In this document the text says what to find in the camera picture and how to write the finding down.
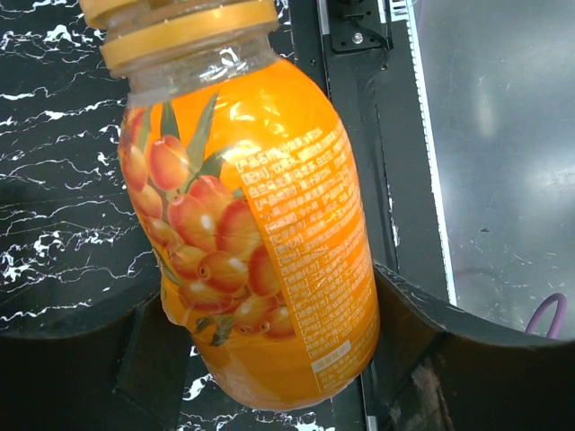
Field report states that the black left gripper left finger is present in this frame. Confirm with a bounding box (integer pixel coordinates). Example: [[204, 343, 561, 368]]
[[1, 295, 191, 430]]

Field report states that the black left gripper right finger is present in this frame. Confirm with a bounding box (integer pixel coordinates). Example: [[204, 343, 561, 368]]
[[373, 263, 574, 430]]

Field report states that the orange juice bottle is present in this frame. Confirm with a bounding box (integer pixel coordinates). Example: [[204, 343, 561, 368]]
[[102, 5, 380, 411]]

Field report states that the orange bottle cap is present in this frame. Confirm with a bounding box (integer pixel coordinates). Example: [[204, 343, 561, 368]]
[[80, 0, 275, 29]]

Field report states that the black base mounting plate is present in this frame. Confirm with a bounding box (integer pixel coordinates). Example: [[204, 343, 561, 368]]
[[289, 1, 449, 430]]

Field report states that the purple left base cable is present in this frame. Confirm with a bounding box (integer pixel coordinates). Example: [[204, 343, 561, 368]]
[[525, 292, 567, 339]]

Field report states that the aluminium slotted rail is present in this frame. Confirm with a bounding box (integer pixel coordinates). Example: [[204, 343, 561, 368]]
[[387, 0, 457, 306]]

